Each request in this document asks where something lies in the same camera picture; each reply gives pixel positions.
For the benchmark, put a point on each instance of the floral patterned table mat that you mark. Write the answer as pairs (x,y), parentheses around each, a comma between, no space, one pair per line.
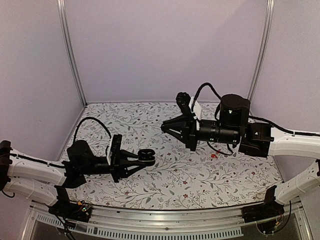
(180,178)

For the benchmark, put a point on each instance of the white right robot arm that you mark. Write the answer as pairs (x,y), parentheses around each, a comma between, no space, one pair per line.
(258,139)

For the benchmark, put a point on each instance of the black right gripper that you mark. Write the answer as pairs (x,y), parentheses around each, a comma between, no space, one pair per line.
(189,138)

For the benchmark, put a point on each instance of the black earbud charging case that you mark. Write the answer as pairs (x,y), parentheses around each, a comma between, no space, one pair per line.
(146,156)

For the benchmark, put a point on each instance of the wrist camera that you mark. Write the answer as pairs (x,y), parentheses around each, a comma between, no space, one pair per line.
(111,149)
(183,99)

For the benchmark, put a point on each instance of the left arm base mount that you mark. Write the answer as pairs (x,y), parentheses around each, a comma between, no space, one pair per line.
(64,208)

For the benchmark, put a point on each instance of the left aluminium frame post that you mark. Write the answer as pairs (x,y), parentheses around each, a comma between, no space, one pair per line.
(61,7)

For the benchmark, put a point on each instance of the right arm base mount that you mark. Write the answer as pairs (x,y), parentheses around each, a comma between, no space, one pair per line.
(267,209)

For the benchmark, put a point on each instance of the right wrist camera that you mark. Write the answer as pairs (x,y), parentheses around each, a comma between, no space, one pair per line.
(183,99)

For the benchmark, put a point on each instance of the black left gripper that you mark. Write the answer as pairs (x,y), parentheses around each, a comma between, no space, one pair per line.
(118,166)

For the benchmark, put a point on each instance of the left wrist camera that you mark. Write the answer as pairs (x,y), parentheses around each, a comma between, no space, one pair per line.
(111,149)

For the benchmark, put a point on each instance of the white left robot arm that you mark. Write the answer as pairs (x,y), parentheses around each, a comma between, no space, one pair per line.
(45,181)

